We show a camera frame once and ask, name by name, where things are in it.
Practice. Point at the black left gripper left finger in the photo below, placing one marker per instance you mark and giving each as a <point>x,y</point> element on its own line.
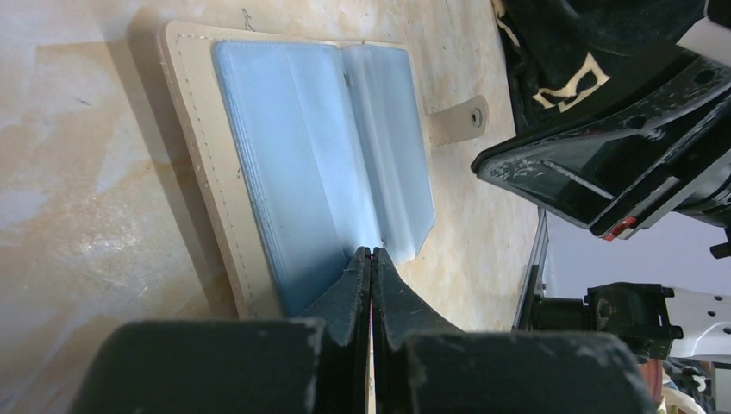
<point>314,363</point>

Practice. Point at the aluminium frame rail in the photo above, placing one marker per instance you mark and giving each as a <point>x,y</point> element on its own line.
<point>532,285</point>

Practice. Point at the black floral blanket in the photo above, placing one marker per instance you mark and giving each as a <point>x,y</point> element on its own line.
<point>559,52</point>

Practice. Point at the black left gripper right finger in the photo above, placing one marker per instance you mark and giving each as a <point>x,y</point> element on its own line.
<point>425,364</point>

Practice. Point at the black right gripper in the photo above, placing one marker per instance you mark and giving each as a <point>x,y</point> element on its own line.
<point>654,139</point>

